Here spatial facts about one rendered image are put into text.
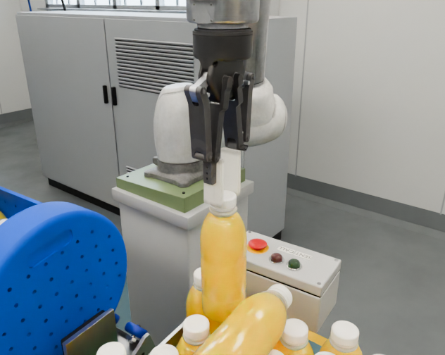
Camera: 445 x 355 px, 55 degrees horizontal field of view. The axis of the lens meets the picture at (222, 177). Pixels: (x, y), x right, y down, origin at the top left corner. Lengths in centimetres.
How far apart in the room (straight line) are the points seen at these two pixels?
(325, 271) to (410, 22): 253
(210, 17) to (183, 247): 83
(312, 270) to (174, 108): 63
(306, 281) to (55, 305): 42
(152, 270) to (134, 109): 162
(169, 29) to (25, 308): 199
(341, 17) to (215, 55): 283
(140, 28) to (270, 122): 156
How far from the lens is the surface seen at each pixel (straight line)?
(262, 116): 124
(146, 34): 265
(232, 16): 52
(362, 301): 258
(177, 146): 124
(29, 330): 76
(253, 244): 83
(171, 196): 119
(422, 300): 271
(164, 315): 147
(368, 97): 330
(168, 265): 133
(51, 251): 73
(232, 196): 61
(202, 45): 54
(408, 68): 319
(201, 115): 53
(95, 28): 301
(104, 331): 80
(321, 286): 76
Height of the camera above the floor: 154
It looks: 23 degrees down
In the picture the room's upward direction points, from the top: straight up
